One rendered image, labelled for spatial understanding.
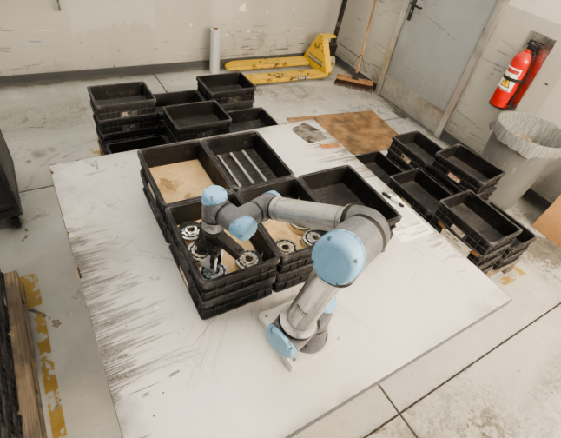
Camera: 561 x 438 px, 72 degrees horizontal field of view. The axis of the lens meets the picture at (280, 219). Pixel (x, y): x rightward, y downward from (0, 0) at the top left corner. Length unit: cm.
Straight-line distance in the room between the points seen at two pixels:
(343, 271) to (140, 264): 99
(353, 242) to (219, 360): 73
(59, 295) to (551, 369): 288
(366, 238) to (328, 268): 11
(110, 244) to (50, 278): 93
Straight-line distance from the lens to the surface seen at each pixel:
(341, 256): 85
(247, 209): 116
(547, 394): 280
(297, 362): 138
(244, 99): 325
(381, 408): 225
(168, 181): 181
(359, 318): 158
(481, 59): 430
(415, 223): 208
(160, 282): 158
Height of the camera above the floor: 196
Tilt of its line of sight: 43 degrees down
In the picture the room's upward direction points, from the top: 11 degrees clockwise
